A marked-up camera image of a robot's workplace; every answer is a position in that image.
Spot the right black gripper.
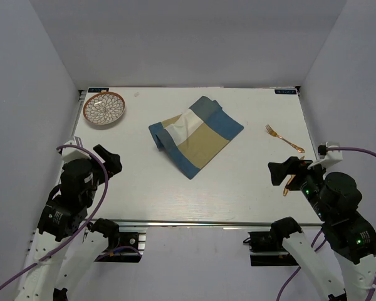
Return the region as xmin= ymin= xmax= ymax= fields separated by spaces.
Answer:
xmin=268 ymin=155 xmax=332 ymax=220

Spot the floral patterned ceramic plate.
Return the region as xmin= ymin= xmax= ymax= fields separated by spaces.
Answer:
xmin=82 ymin=92 xmax=126 ymax=127

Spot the blue beige checked placemat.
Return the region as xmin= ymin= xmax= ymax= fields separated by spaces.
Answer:
xmin=149 ymin=96 xmax=244 ymax=179

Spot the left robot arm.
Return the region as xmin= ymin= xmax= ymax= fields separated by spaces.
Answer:
xmin=16 ymin=144 xmax=122 ymax=300

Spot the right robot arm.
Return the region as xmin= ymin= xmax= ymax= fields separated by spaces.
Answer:
xmin=268 ymin=157 xmax=376 ymax=300

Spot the gold knife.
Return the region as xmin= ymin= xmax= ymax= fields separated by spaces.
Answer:
xmin=283 ymin=156 xmax=306 ymax=196

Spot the gold fork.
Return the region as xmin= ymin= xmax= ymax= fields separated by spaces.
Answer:
xmin=265 ymin=124 xmax=305 ymax=154

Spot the left blue corner sticker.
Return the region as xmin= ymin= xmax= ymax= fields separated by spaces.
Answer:
xmin=87 ymin=87 xmax=109 ymax=93

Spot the blue corner sticker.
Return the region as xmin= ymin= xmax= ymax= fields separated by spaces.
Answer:
xmin=87 ymin=87 xmax=109 ymax=93
xmin=274 ymin=89 xmax=297 ymax=95

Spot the right blue corner sticker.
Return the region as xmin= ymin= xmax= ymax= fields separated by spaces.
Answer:
xmin=274 ymin=89 xmax=297 ymax=95

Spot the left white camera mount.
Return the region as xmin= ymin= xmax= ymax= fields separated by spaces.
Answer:
xmin=56 ymin=136 xmax=90 ymax=164

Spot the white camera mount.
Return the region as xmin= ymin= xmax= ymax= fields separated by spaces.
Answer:
xmin=56 ymin=136 xmax=90 ymax=164
xmin=308 ymin=142 xmax=343 ymax=170

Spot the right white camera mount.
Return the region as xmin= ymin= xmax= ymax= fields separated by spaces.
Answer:
xmin=308 ymin=142 xmax=343 ymax=170

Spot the aluminium table edge rail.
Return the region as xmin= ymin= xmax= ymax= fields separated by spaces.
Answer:
xmin=90 ymin=219 xmax=323 ymax=229

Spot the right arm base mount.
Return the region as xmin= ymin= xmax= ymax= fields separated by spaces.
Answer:
xmin=243 ymin=231 xmax=299 ymax=267

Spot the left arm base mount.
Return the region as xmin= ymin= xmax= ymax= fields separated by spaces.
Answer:
xmin=83 ymin=218 xmax=146 ymax=263

